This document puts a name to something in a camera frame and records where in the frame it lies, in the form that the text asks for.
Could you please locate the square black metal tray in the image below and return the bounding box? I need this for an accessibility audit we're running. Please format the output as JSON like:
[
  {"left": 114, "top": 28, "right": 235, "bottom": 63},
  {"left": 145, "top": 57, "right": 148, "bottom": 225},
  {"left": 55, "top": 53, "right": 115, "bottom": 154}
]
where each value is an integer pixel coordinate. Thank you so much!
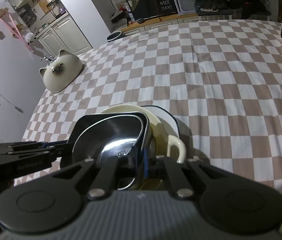
[{"left": 60, "top": 111, "right": 152, "bottom": 190}]

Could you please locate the cream two-handled ceramic bowl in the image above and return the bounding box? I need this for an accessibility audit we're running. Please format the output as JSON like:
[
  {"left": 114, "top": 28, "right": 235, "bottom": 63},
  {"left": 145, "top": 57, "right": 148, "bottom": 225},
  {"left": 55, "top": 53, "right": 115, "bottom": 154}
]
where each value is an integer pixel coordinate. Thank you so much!
[{"left": 102, "top": 104, "right": 187, "bottom": 164}]

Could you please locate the round stainless steel bowl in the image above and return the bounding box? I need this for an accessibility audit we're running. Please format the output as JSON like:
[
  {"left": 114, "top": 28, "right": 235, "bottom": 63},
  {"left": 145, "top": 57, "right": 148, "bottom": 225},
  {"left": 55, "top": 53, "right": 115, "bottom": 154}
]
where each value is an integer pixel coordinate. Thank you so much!
[{"left": 63, "top": 114, "right": 149, "bottom": 177}]

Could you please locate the white blue-rimmed plate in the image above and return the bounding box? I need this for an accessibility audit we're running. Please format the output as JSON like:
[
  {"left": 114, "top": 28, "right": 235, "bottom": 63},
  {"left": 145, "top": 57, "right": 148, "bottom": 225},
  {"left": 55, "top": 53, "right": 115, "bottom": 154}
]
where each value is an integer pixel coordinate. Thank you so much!
[{"left": 143, "top": 105, "right": 180, "bottom": 138}]

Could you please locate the white cat-shaped ceramic lid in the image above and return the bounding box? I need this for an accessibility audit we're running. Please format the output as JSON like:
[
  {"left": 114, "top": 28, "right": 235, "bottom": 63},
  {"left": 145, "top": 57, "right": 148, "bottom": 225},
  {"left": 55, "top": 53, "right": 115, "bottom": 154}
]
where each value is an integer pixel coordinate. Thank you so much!
[{"left": 39, "top": 49, "right": 84, "bottom": 93}]

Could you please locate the checkered beige white tablecloth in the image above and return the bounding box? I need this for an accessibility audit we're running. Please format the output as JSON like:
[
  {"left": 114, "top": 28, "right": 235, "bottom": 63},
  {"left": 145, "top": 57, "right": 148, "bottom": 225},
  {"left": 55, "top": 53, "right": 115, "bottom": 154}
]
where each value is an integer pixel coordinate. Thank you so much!
[{"left": 13, "top": 19, "right": 282, "bottom": 235}]

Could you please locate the white kitchen cabinet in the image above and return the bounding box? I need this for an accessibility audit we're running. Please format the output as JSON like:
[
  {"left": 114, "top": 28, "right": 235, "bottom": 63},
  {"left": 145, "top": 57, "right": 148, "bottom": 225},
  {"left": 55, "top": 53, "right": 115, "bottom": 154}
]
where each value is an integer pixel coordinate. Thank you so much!
[{"left": 37, "top": 15, "right": 93, "bottom": 56}]

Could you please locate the grey pet bowl on floor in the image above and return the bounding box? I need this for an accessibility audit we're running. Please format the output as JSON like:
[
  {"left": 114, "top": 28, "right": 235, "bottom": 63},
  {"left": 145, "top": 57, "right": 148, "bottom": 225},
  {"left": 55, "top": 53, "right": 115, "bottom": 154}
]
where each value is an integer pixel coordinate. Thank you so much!
[{"left": 106, "top": 31, "right": 124, "bottom": 42}]

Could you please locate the white low cabinet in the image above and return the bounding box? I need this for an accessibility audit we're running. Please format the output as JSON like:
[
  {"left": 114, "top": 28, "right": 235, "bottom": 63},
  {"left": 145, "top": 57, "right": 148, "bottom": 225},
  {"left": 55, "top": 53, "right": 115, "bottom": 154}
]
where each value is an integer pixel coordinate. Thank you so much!
[{"left": 121, "top": 14, "right": 234, "bottom": 36}]

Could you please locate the white framed panel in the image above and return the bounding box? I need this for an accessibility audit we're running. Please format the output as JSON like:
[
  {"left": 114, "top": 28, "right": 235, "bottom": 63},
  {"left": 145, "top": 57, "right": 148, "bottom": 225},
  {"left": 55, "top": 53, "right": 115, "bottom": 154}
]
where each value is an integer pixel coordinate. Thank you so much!
[{"left": 173, "top": 0, "right": 198, "bottom": 15}]

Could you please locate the black have a nice day sign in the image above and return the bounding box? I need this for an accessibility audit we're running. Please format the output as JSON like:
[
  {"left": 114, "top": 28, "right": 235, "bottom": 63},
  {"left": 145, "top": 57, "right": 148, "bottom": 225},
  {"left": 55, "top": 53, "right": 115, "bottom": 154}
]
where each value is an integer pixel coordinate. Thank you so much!
[{"left": 125, "top": 0, "right": 177, "bottom": 22}]

